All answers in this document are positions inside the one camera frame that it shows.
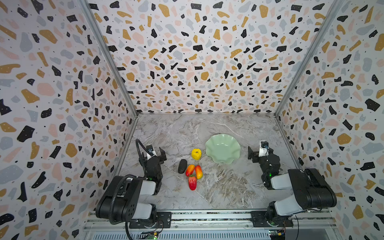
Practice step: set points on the light green wavy fruit bowl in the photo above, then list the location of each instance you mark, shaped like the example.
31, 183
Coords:
223, 149

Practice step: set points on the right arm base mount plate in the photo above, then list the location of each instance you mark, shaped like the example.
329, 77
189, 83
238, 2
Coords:
264, 219

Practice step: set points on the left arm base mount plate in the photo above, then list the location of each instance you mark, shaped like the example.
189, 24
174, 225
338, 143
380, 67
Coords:
162, 220

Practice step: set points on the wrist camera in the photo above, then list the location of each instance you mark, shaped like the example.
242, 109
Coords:
264, 149
150, 151

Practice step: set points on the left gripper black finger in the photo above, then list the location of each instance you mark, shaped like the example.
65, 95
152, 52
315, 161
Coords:
162, 155
143, 159

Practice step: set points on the red orange fake mango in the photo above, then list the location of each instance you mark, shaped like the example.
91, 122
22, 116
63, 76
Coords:
190, 170

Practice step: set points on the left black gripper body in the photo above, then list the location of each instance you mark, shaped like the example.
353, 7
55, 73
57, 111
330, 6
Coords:
159, 157

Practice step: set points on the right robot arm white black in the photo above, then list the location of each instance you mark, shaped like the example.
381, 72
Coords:
310, 190

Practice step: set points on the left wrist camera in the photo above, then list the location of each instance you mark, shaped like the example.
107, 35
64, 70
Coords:
150, 151

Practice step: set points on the dark fake avocado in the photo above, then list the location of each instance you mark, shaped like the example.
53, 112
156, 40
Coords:
183, 164

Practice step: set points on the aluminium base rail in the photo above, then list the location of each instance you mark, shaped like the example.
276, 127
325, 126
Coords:
218, 225

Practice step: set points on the orange yellow fake mango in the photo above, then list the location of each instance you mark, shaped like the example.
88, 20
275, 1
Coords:
199, 172

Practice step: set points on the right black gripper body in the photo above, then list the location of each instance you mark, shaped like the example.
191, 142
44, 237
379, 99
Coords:
255, 155

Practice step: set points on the red fake strawberry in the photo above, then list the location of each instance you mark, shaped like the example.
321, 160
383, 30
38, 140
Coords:
192, 181

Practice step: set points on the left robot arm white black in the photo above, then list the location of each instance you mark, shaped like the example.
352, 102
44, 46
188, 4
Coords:
120, 202

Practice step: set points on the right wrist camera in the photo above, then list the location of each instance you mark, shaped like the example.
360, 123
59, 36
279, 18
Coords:
264, 149

